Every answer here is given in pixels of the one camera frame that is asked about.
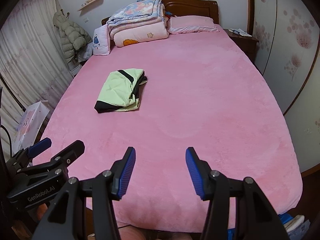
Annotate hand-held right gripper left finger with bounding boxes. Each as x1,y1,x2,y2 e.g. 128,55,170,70
37,146,137,240

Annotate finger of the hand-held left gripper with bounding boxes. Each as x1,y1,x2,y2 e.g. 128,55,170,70
19,140,85,180
5,137,52,168

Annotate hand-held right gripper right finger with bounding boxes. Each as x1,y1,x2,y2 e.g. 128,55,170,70
185,147,290,240

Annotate green and black hooded jacket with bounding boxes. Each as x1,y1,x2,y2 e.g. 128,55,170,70
94,69,148,114

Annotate white paper gift bag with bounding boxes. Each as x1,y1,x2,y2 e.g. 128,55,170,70
11,100,50,153

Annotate bed with pink sheet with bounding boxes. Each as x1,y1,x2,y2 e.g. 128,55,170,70
32,21,304,232

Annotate white storage box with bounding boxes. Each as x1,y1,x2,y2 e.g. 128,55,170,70
69,65,83,77

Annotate pale floral curtain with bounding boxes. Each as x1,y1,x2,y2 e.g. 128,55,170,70
0,0,75,115

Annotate translucent plastic bag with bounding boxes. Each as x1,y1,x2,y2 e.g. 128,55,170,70
76,42,94,64

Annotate blue plastic item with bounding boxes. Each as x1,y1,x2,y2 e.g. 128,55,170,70
226,212,293,240

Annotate white cushion with blue print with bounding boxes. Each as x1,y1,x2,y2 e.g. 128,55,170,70
92,26,111,56

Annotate white cloth pile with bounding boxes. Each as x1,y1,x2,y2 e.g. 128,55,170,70
285,215,312,240

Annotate beige puffer jacket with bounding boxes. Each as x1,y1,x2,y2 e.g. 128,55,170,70
53,10,92,64

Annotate folded pink quilt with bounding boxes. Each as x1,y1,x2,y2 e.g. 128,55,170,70
110,21,169,48

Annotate wooden nightstand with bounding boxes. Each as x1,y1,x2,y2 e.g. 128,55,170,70
223,28,260,63

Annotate papers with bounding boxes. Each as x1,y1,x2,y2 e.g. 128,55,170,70
229,28,252,37

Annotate pink pillow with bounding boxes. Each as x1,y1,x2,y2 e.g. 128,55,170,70
166,15,220,35

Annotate floral wardrobe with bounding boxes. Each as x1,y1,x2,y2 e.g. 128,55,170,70
246,0,320,178

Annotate folded floral quilt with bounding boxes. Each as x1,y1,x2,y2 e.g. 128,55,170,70
106,0,167,30

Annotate wooden headboard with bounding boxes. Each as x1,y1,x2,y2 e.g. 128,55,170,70
101,0,220,28

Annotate black cable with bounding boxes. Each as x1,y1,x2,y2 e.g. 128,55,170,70
0,124,14,155

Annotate wooden wall shelf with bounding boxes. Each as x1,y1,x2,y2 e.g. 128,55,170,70
77,0,105,12

